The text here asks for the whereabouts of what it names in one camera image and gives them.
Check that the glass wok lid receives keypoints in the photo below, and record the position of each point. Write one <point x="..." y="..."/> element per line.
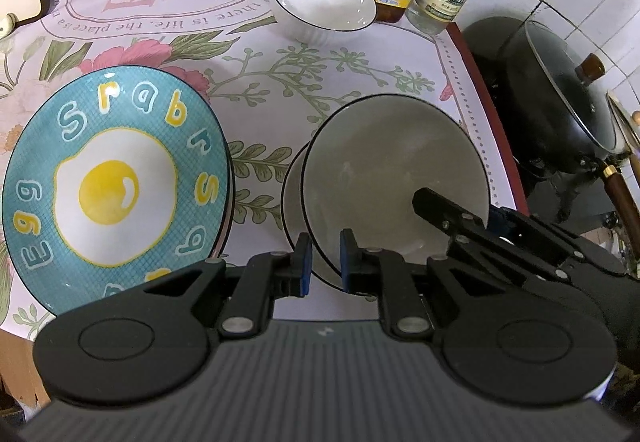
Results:
<point x="565" y="92"/>

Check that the floral tablecloth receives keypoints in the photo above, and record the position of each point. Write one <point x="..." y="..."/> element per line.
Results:
<point x="280" y="87"/>

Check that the metal spatula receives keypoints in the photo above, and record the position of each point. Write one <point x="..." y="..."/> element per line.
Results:
<point x="622" y="122"/>

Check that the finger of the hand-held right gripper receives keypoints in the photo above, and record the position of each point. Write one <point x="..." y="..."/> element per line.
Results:
<point x="500" y="221"/>
<point x="450" y="212"/>

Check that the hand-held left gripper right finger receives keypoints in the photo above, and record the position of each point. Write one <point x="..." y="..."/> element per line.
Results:
<point x="345" y="267"/>

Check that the black wok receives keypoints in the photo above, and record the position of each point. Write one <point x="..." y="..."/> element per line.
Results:
<point x="505" y="72"/>

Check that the blue fried egg plate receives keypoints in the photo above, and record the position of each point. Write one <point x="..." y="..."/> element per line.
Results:
<point x="115" y="192"/>

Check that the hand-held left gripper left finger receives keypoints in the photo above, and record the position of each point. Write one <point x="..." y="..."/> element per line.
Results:
<point x="307" y="272"/>

